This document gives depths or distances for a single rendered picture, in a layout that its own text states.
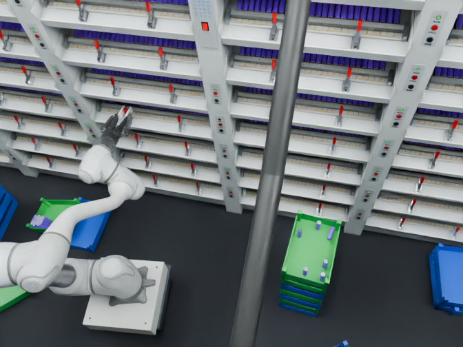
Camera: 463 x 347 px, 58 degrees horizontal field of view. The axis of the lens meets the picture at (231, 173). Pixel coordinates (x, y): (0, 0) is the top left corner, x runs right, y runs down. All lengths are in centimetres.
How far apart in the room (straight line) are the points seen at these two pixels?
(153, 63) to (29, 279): 90
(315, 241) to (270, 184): 154
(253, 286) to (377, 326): 199
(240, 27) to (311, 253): 102
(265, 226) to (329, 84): 122
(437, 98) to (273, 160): 126
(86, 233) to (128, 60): 128
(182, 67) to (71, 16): 44
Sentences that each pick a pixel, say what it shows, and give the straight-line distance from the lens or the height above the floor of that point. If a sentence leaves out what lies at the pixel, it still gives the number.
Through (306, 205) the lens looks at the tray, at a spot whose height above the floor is 17.
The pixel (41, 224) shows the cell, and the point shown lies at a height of 9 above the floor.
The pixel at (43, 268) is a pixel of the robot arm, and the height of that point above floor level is 110.
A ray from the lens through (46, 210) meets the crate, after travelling 292.
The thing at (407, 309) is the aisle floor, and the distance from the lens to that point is 247.
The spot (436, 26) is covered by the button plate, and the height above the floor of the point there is 145.
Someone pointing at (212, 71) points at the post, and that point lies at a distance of 163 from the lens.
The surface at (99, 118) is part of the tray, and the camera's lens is 218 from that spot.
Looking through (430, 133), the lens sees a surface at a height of 94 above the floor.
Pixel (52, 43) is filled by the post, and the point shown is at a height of 121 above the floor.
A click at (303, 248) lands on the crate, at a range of 195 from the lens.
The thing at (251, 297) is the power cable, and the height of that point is 186.
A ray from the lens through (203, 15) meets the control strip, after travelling 147.
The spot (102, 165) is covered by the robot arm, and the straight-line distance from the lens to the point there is 182.
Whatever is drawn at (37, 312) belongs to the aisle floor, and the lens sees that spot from 267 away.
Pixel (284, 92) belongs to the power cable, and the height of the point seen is 196.
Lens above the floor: 228
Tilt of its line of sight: 57 degrees down
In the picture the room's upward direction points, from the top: 8 degrees counter-clockwise
